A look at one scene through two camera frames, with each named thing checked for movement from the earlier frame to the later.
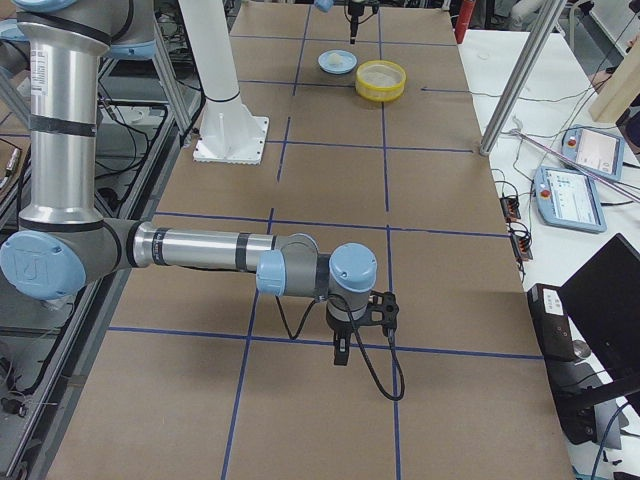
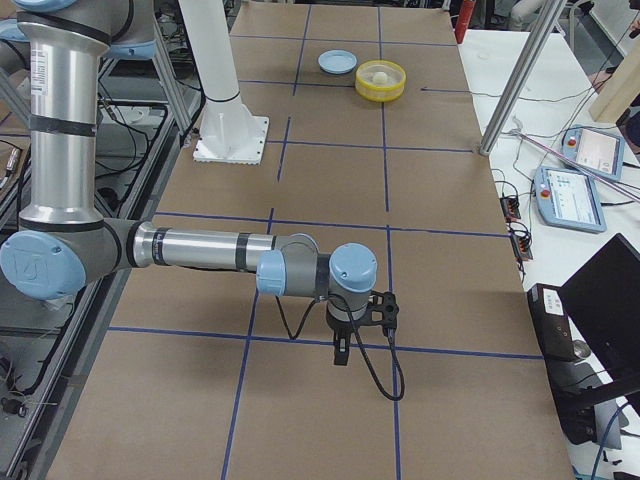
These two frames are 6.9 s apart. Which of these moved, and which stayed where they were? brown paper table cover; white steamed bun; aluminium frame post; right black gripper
Moved: white steamed bun
Stayed: aluminium frame post; right black gripper; brown paper table cover
